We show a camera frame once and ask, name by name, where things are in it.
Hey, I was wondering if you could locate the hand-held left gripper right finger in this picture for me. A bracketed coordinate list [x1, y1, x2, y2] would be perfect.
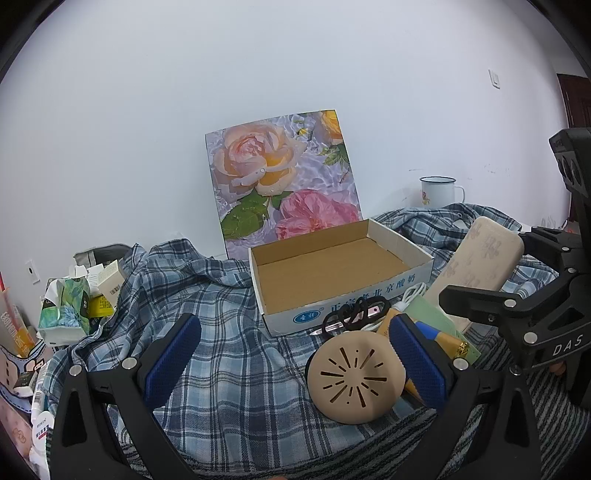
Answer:
[388, 313, 542, 480]

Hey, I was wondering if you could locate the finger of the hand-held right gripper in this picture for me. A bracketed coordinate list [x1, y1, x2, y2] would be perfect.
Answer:
[438, 272, 583, 344]
[517, 225, 591, 278]

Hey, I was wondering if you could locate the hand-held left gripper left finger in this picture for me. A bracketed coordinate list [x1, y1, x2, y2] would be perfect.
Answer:
[50, 313, 202, 480]

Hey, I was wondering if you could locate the blue and gold packet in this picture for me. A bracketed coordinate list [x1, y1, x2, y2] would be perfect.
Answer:
[376, 308, 471, 402]

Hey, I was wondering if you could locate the beige phone case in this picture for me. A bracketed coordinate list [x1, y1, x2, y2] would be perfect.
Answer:
[424, 216, 526, 334]

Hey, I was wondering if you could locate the green paper card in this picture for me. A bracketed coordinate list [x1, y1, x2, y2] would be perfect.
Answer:
[406, 295, 481, 363]

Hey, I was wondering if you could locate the beige round perforated pad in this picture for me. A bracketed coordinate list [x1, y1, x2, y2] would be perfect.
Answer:
[307, 333, 407, 423]

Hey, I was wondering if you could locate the pink hair clip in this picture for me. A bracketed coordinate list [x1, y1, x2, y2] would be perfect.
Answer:
[360, 302, 391, 324]

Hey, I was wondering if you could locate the white charging cable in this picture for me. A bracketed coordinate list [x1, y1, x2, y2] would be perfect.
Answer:
[360, 282, 428, 333]

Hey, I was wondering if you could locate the cardboard box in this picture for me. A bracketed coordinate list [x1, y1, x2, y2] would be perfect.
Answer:
[248, 218, 435, 337]

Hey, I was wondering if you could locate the blue plaid cloth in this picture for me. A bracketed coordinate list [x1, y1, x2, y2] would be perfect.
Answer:
[34, 202, 568, 462]

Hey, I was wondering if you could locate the small yellow box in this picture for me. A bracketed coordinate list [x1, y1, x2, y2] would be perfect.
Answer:
[88, 294, 116, 319]

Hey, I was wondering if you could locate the small beige carton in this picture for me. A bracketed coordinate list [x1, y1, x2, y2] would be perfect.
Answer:
[98, 260, 124, 305]

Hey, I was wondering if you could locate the white enamel mug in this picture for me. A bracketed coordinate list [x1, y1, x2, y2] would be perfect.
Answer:
[419, 176, 466, 207]

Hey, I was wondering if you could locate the white crumpled paper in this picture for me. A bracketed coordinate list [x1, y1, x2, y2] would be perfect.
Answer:
[69, 264, 105, 296]

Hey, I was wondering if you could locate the green tissue box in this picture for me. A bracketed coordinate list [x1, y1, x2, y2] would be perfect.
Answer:
[38, 277, 92, 344]

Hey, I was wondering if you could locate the grey bag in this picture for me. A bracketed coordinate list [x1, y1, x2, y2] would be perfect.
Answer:
[74, 243, 134, 271]

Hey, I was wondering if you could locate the white plastic bottle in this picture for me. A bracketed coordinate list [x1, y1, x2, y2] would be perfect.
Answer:
[30, 411, 54, 467]

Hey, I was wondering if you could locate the orange packet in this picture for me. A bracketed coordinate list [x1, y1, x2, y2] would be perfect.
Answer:
[0, 288, 38, 358]

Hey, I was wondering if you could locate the cartoon printed box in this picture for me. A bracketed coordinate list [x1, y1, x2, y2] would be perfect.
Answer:
[0, 339, 51, 416]

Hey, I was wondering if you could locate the floral picture board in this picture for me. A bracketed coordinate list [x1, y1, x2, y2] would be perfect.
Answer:
[205, 109, 363, 260]

